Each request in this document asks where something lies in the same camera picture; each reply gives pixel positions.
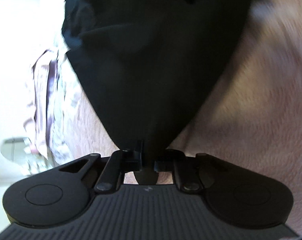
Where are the black trousers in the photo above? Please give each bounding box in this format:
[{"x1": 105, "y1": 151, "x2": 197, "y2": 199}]
[{"x1": 61, "y1": 0, "x2": 260, "y2": 185}]

